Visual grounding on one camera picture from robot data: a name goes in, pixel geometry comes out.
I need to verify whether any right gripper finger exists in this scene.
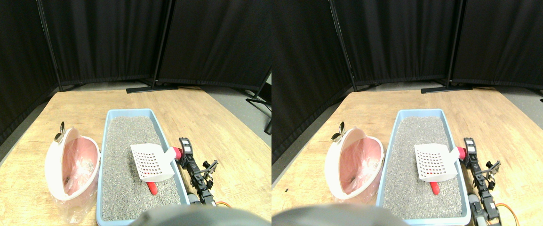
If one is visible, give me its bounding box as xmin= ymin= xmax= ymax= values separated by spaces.
xmin=463 ymin=137 xmax=478 ymax=161
xmin=179 ymin=137 xmax=193 ymax=160

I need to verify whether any white scoop with red handle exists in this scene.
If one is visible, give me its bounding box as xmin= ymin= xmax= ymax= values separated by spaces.
xmin=414 ymin=143 xmax=468 ymax=183
xmin=130 ymin=143 xmax=184 ymax=183

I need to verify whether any blue litter tray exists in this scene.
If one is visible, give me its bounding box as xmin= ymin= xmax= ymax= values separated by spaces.
xmin=96 ymin=109 xmax=191 ymax=226
xmin=376 ymin=109 xmax=471 ymax=226

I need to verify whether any black curtain stand pole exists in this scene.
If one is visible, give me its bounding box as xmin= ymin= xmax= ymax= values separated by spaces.
xmin=445 ymin=0 xmax=466 ymax=88
xmin=35 ymin=0 xmax=63 ymax=92
xmin=151 ymin=0 xmax=175 ymax=88
xmin=328 ymin=0 xmax=358 ymax=92

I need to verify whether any white bin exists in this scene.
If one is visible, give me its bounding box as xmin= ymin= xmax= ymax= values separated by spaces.
xmin=324 ymin=121 xmax=385 ymax=203
xmin=44 ymin=121 xmax=101 ymax=222

